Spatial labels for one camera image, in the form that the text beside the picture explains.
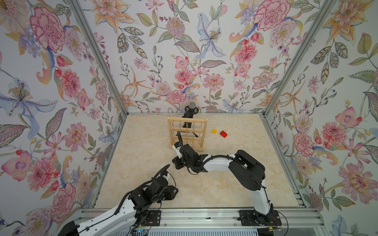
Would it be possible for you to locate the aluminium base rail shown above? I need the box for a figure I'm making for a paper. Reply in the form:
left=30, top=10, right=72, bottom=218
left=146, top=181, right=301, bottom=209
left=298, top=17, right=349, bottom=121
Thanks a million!
left=70, top=207, right=325, bottom=236

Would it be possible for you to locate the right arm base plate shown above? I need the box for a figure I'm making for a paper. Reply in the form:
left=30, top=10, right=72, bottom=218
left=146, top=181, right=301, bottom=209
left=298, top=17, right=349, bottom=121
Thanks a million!
left=237, top=210, right=282, bottom=227

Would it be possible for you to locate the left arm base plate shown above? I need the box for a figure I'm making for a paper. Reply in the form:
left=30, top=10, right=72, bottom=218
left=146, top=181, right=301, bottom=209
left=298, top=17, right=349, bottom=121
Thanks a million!
left=134, top=210, right=161, bottom=227

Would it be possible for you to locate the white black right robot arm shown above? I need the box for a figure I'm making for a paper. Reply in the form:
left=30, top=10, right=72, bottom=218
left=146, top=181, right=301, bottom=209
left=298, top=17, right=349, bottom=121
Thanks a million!
left=172, top=147, right=274, bottom=217

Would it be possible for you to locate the wooden jewelry display stand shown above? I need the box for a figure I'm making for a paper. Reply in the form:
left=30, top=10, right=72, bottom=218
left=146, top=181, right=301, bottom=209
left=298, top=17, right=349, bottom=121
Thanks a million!
left=167, top=116, right=208, bottom=151

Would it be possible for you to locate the red toy brick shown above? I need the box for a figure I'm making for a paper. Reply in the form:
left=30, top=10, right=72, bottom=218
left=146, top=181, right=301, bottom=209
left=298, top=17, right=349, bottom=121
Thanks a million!
left=220, top=131, right=228, bottom=138

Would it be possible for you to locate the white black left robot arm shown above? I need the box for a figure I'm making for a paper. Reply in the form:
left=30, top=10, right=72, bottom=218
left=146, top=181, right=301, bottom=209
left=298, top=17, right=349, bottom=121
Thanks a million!
left=58, top=164, right=178, bottom=236

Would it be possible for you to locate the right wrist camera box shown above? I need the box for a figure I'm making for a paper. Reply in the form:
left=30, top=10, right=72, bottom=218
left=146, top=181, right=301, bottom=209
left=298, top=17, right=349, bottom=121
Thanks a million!
left=172, top=142, right=183, bottom=159

